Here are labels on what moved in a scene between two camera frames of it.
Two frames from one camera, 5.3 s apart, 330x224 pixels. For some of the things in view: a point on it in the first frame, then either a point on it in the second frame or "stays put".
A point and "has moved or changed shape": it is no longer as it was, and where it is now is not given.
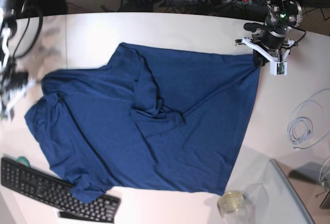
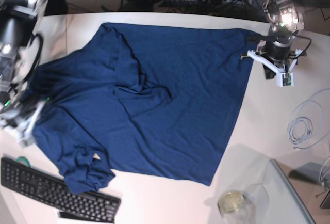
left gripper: [13, 80] to [17, 112]
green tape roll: [23, 160] stays put
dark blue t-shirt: [150, 117] has moved or changed shape
